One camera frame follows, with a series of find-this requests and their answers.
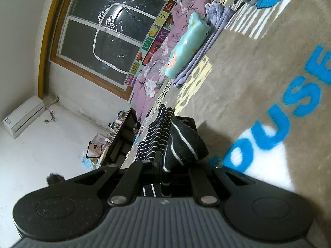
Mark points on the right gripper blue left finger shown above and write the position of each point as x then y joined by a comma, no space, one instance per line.
132,184

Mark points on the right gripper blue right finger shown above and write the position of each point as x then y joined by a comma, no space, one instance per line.
203,191

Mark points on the black white striped garment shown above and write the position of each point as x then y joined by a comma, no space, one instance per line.
177,140

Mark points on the dark wooden side desk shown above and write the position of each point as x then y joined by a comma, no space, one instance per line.
122,141

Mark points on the cardboard box on desk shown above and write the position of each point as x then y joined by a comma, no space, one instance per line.
98,147

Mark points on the brown Mickey Mouse blanket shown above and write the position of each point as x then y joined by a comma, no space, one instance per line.
260,97

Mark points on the purple floral duvet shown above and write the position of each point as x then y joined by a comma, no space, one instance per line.
151,77

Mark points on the colourful alphabet headboard panel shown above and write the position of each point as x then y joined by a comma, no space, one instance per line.
155,36

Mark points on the teal folded children top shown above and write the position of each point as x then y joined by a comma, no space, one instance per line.
189,44

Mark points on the lavender folded garment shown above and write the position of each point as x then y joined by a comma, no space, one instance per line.
217,17

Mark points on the white wall air conditioner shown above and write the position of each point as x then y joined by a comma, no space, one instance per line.
23,116

